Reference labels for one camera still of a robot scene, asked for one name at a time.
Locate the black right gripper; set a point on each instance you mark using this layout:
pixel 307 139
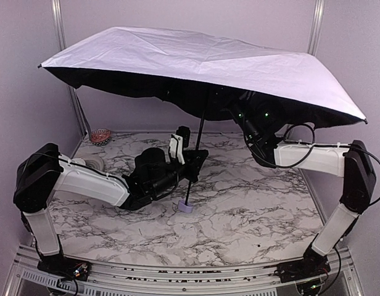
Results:
pixel 238 113

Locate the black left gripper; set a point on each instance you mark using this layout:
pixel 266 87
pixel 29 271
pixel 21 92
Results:
pixel 192 166

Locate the lavender folding umbrella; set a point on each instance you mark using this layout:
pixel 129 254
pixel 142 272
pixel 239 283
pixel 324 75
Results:
pixel 181 67

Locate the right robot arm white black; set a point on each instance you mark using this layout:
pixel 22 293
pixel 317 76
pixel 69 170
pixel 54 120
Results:
pixel 261 116

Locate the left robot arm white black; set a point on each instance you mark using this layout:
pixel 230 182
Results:
pixel 47 171

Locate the red patterned small bowl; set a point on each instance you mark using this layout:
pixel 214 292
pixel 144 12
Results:
pixel 100 137

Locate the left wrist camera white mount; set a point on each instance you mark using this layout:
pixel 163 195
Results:
pixel 178 142

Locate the right aluminium frame post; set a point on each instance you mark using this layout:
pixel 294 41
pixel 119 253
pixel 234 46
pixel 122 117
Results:
pixel 315 29

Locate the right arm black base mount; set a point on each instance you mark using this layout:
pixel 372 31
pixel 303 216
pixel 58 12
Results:
pixel 300 269

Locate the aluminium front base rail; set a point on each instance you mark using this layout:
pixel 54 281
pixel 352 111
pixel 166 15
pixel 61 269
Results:
pixel 105 278

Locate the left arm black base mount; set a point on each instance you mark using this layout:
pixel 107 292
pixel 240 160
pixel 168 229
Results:
pixel 68 267

